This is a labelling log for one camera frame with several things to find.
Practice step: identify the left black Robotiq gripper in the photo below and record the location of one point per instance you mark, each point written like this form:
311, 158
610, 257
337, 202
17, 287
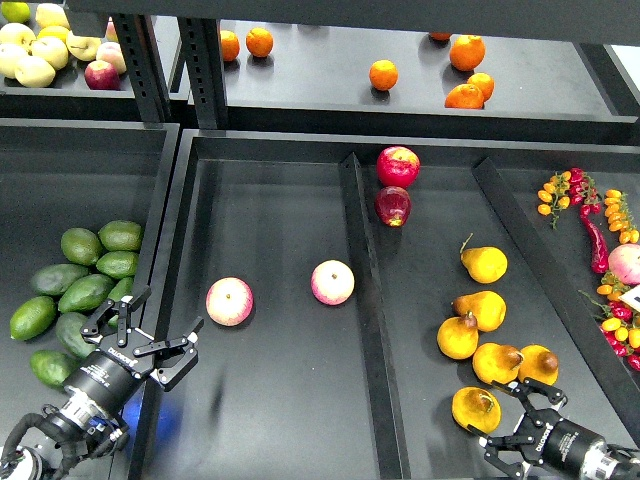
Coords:
123, 358

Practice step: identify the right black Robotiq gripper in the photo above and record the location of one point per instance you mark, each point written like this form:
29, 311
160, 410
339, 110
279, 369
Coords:
565, 442

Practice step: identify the yellow pear with stem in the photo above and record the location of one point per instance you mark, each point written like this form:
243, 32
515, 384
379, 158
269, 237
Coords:
477, 407

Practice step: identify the dark green avocado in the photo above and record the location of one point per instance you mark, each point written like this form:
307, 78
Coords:
68, 331

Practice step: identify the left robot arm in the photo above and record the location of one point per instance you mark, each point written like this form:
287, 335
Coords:
89, 425

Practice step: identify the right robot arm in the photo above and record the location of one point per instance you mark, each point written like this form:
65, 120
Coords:
623, 462

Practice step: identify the yellow pear bottom centre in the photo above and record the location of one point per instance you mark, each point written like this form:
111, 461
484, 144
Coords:
493, 362

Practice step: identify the yellow pear bottom right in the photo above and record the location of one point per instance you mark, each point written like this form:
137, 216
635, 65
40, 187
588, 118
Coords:
540, 364

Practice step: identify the green avocado centre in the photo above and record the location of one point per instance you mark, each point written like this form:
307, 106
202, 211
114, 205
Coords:
86, 294

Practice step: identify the yellow pear left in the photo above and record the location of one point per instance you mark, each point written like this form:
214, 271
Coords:
458, 337

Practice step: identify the green avocado bottom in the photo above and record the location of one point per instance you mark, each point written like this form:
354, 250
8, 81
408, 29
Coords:
52, 367

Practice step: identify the green avocado top right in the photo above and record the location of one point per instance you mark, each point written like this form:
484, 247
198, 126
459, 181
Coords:
121, 235

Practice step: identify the yellow pear middle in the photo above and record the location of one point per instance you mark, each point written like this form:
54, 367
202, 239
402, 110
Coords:
488, 307

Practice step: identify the dark avocado middle left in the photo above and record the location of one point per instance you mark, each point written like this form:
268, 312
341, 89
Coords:
54, 280

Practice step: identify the green avocado top left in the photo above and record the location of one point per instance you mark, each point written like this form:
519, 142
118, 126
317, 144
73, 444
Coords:
81, 246

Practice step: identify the light green avocado left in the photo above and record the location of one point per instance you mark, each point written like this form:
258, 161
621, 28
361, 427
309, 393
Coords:
33, 318

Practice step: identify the yellow pear top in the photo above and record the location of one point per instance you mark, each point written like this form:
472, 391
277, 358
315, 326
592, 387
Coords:
486, 264

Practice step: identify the pink apple left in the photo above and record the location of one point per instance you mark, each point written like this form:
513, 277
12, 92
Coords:
229, 301

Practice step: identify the pink apple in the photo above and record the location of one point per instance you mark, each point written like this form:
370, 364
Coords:
229, 301
332, 282

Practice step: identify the red chili pepper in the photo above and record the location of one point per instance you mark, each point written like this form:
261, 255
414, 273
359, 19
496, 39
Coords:
599, 249

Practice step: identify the black left tray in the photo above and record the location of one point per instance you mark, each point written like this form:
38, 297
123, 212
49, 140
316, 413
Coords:
59, 174

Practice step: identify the black tray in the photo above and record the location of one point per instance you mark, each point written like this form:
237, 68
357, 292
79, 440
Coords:
59, 174
304, 390

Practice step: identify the black centre tray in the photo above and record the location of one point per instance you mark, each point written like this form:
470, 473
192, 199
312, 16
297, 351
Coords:
304, 390

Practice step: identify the pink peach right edge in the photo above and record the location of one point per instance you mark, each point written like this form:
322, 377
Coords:
624, 263

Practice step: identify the pink apple centre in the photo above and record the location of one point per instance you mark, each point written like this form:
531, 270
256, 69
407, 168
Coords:
332, 282

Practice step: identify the yellow cherry tomato vine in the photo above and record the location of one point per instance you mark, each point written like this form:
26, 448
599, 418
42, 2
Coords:
619, 217

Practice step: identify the orange cherry tomato vine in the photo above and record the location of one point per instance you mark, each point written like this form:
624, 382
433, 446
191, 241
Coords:
554, 197

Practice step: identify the dark red apple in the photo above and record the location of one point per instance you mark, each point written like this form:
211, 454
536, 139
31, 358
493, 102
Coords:
393, 206

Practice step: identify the red apple on shelf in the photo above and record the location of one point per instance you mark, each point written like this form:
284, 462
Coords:
101, 75

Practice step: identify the bright red apple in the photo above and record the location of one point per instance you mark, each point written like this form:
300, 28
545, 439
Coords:
397, 166

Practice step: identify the yellow apple front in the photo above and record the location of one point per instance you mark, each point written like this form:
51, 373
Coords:
34, 72

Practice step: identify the yellow apple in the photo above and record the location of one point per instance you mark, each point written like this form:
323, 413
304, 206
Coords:
34, 72
51, 49

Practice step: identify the yellow apple centre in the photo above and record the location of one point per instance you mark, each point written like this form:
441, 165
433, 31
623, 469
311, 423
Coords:
51, 49

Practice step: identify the orange on shelf left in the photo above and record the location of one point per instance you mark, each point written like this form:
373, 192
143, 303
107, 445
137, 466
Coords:
230, 45

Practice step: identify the orange on shelf front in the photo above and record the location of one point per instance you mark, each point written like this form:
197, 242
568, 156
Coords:
465, 96

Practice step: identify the orange on shelf right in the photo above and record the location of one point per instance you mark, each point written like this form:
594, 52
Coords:
484, 82

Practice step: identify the green lime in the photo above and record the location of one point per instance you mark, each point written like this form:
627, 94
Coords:
16, 12

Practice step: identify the orange on shelf centre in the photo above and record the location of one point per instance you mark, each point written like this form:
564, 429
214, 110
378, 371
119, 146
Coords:
383, 75

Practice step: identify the large orange on shelf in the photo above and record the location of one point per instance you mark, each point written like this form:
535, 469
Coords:
467, 52

